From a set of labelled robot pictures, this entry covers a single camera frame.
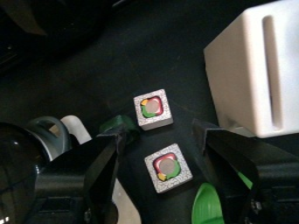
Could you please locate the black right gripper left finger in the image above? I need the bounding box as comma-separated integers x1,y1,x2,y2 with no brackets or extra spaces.
36,125,128,224

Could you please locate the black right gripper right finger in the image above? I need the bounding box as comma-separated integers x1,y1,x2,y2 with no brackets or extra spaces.
191,118,299,224

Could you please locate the glossy black pot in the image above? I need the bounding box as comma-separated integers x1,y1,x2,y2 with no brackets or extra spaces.
0,122,52,224

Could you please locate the dark green toy piece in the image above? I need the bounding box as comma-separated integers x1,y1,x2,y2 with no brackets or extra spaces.
98,115,138,138

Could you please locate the square toy sushi block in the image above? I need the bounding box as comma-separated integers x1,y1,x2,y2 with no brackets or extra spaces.
144,143,194,194
134,88,175,131

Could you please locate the green toy plate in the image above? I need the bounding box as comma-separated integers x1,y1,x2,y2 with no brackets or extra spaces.
191,171,255,224

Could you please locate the white slotted toy box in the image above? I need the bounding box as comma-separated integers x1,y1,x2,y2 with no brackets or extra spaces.
203,0,299,139

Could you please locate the white toy handle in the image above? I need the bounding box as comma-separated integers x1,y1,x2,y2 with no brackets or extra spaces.
60,115,94,146

